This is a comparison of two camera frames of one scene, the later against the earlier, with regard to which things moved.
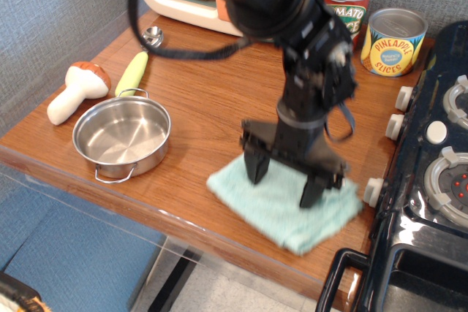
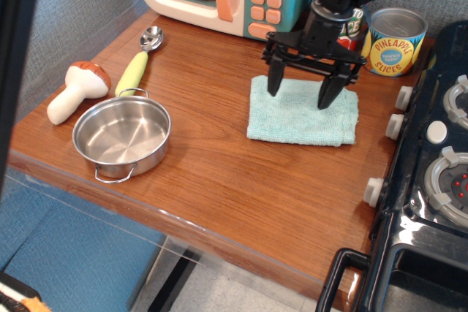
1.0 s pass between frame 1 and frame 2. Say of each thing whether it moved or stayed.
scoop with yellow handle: stayed
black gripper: moved
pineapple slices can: stayed
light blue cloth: moved
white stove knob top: stayed
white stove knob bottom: stayed
